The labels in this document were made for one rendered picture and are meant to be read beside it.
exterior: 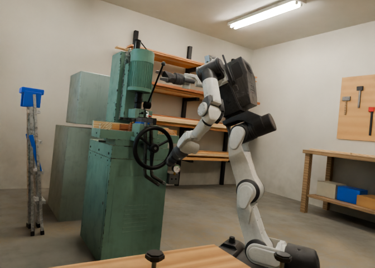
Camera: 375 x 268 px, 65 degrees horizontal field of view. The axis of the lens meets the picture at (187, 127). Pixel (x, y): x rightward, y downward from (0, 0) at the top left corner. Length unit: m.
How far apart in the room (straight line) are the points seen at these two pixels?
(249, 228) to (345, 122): 3.21
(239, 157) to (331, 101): 3.32
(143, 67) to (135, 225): 1.13
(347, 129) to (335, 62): 1.04
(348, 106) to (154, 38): 3.10
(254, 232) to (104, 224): 0.97
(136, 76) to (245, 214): 1.20
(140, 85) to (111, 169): 0.63
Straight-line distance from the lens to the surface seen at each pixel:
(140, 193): 2.16
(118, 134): 2.04
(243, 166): 1.84
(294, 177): 5.27
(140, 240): 2.27
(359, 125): 4.73
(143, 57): 2.23
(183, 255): 1.07
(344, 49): 5.09
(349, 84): 4.89
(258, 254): 1.87
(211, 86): 1.65
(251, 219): 1.88
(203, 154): 4.82
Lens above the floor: 0.94
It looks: 1 degrees up
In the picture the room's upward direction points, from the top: 6 degrees clockwise
